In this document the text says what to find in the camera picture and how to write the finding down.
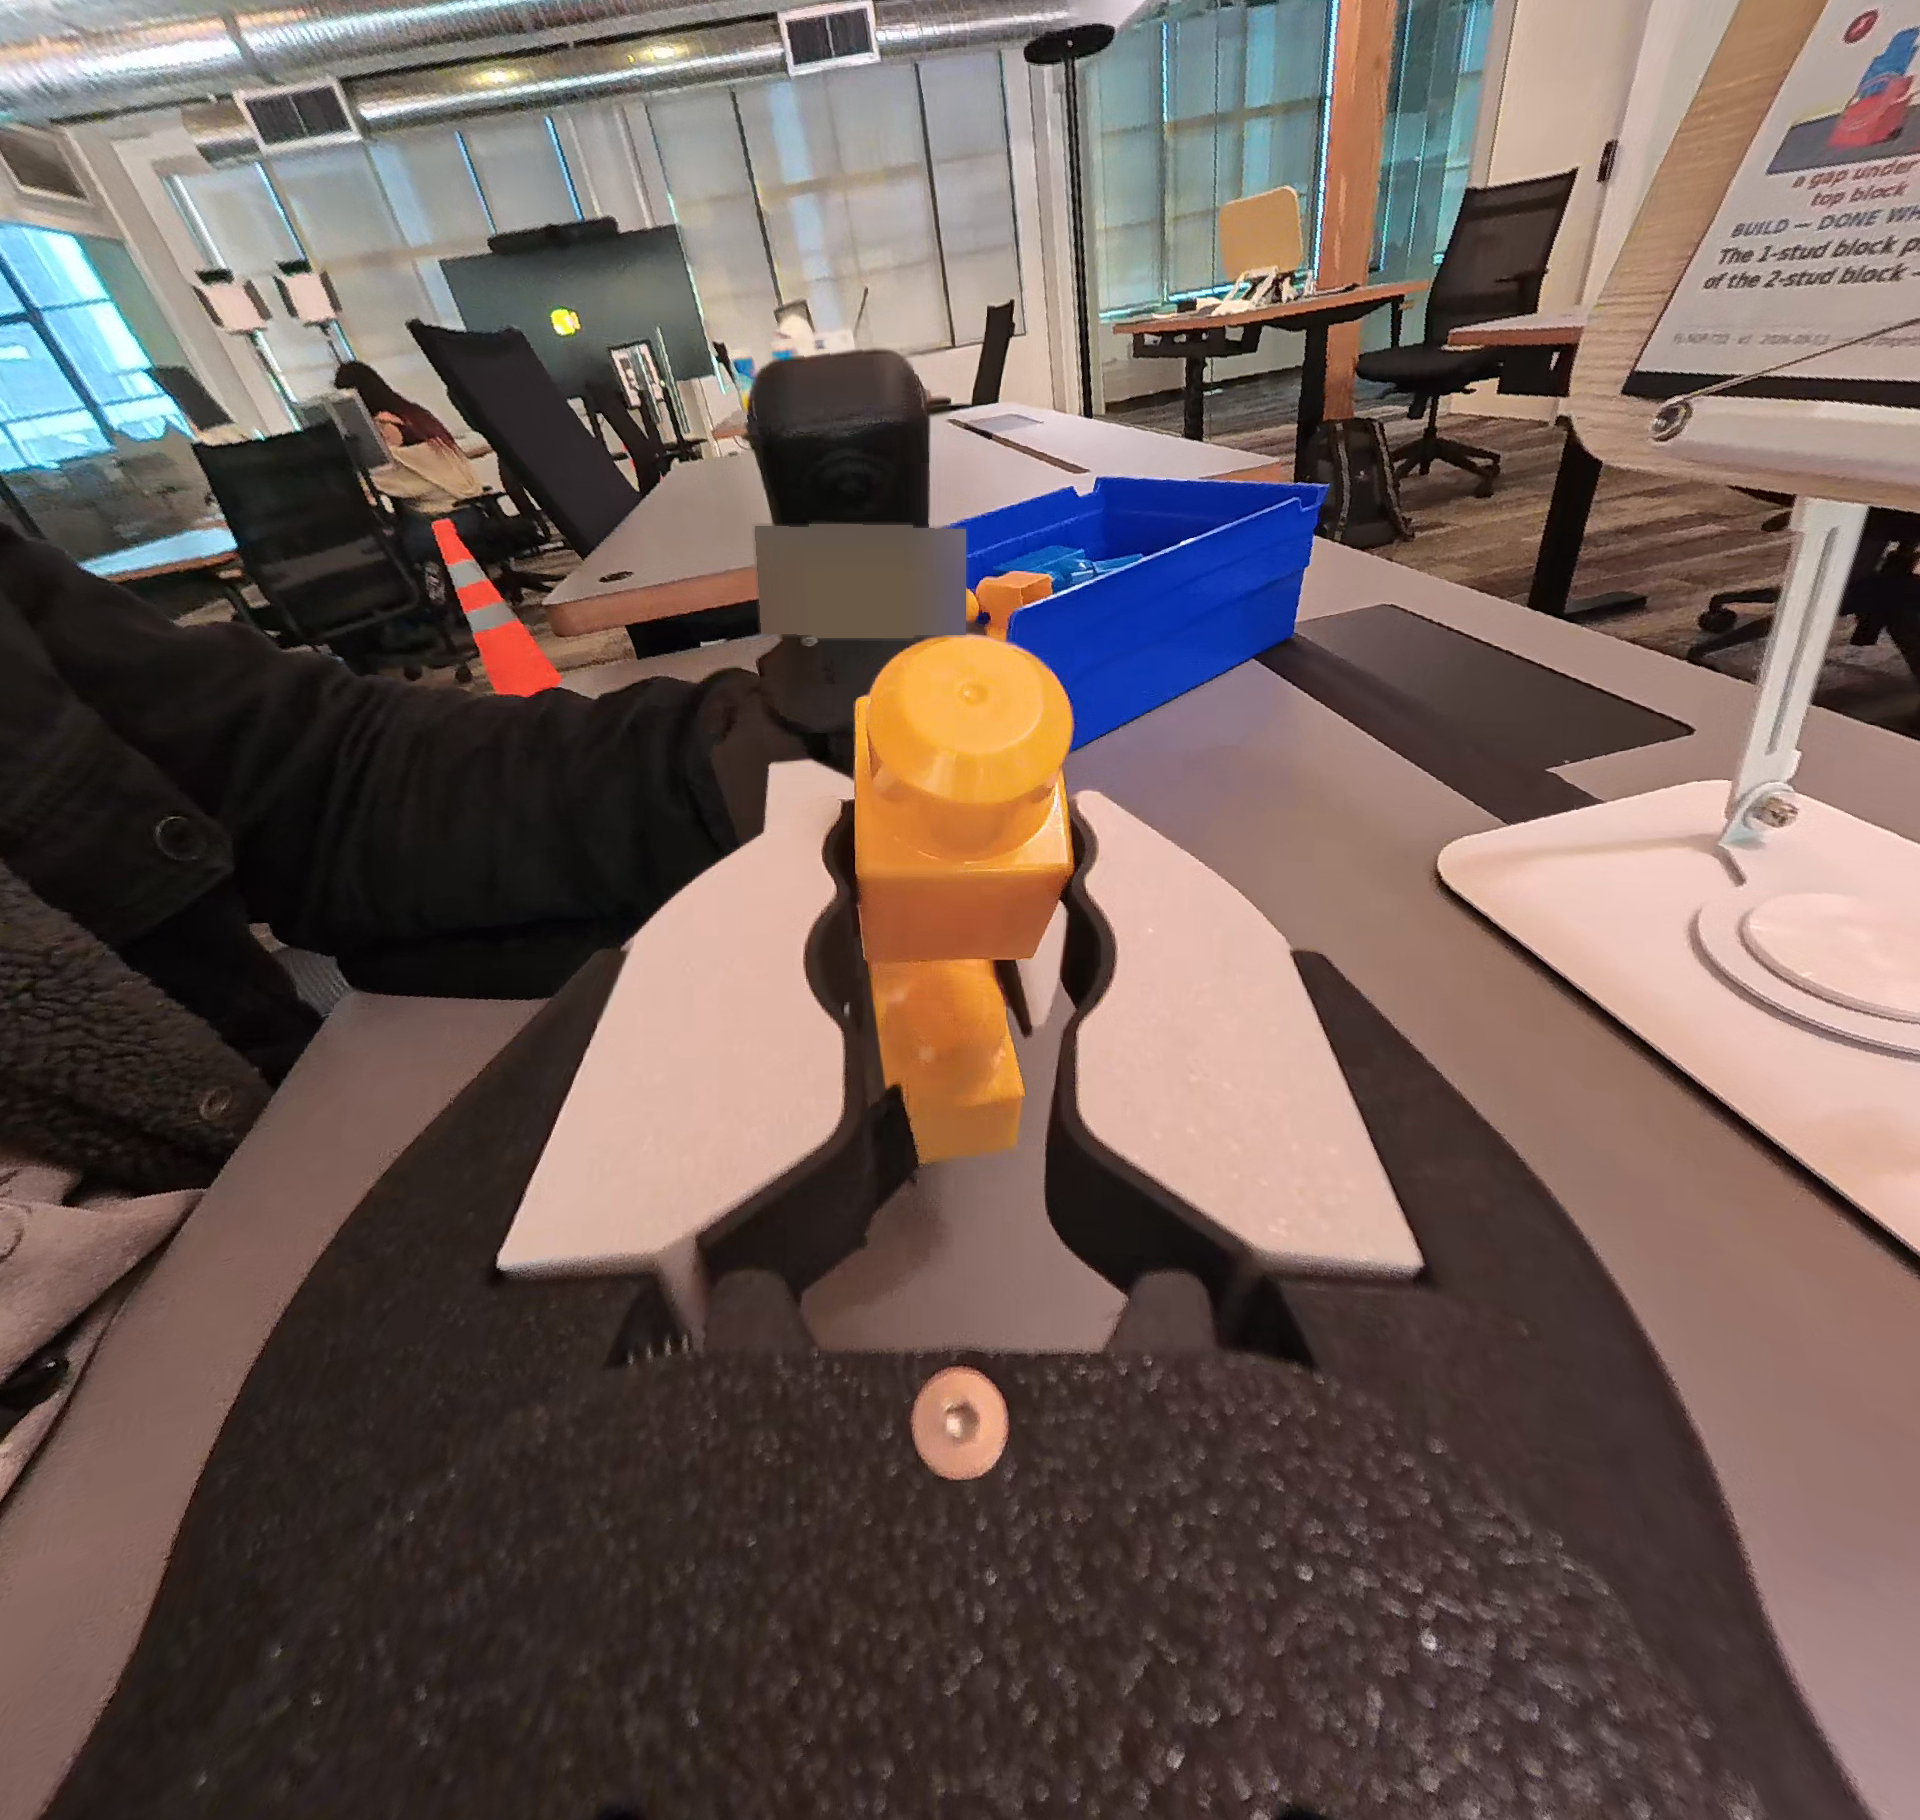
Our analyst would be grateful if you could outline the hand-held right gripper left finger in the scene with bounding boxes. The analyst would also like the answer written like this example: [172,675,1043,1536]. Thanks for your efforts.
[495,798,921,1330]

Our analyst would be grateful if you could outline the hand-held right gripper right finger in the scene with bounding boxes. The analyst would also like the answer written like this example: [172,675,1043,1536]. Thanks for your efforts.
[1047,789,1428,1285]

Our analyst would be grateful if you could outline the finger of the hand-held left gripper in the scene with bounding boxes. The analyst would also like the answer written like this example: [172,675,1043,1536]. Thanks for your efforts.
[757,760,844,840]
[993,939,1076,1038]

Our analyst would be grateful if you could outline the orange two-stud mega block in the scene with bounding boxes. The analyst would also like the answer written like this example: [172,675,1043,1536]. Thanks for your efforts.
[869,955,1031,1166]

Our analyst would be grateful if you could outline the orange one-stud mega block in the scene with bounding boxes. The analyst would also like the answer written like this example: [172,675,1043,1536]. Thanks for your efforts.
[851,636,1077,962]

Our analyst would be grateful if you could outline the pile of mega blocks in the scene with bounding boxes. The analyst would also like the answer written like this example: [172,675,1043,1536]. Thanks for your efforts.
[966,542,1169,640]

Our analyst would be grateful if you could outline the blue plastic bin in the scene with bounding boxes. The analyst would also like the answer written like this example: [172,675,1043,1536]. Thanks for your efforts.
[960,477,1332,746]

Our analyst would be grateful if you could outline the person's left forearm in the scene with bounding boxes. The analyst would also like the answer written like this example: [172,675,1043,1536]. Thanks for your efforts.
[0,520,783,1000]

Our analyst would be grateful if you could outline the dark display screen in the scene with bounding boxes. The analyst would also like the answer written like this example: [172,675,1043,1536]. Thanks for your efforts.
[439,219,710,387]

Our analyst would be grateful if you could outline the black office chair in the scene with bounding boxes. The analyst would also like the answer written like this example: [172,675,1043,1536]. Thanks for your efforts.
[193,417,460,671]
[1356,170,1581,499]
[410,321,639,562]

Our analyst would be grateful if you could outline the orange traffic cone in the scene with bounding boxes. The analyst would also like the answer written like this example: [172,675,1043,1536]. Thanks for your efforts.
[433,518,563,696]

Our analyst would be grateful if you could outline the black floor lamp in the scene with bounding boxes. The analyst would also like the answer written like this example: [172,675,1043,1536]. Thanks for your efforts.
[1025,27,1119,412]

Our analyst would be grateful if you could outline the white base document stand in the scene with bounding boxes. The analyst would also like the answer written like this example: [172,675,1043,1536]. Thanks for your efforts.
[1439,0,1920,1218]

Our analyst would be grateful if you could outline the black backpack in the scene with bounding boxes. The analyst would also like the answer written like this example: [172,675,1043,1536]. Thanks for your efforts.
[1317,417,1415,550]

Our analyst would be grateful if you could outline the dark fleece jacket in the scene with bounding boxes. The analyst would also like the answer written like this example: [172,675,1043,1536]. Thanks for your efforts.
[0,861,325,1196]

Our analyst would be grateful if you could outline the grey sweatshirt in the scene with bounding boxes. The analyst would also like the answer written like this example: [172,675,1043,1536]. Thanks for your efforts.
[0,1158,207,1500]

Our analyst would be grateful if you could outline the printed instruction sheet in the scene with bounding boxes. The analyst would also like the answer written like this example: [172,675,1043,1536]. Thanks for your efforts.
[1620,0,1920,406]

